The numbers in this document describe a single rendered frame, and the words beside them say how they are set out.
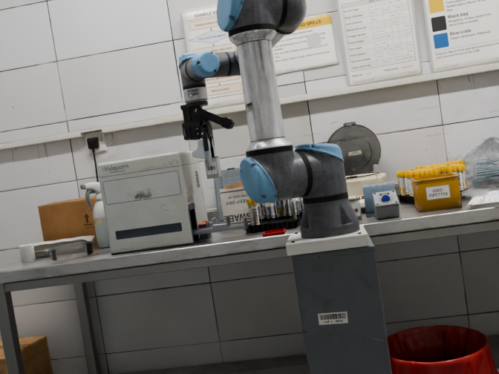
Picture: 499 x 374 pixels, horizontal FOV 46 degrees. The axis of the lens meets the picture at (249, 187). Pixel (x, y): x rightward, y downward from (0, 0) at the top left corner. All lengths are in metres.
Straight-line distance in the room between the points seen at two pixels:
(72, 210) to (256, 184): 1.13
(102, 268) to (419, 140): 1.34
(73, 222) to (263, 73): 1.20
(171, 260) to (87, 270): 0.28
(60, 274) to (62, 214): 0.44
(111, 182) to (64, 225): 0.51
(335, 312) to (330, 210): 0.25
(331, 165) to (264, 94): 0.24
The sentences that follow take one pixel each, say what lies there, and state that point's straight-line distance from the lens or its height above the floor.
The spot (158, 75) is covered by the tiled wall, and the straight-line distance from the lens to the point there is 2.58.
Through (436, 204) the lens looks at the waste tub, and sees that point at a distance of 1.92.
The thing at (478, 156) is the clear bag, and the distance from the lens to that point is 2.38.
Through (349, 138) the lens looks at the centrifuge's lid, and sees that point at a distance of 2.43.
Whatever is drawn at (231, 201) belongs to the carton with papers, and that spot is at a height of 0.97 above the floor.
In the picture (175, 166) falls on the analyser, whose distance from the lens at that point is 1.89.
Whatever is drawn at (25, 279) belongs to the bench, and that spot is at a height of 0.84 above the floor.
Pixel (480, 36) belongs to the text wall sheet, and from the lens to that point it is 2.57.
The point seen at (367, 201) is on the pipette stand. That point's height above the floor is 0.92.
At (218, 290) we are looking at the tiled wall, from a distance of 2.59.
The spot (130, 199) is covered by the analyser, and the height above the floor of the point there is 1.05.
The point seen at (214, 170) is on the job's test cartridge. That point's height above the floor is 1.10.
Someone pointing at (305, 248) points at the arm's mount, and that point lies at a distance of 1.44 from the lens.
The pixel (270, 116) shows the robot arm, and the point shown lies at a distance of 1.42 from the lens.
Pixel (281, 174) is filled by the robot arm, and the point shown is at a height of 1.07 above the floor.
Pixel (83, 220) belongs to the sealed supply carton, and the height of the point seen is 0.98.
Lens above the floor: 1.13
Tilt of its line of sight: 3 degrees down
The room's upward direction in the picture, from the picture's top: 9 degrees counter-clockwise
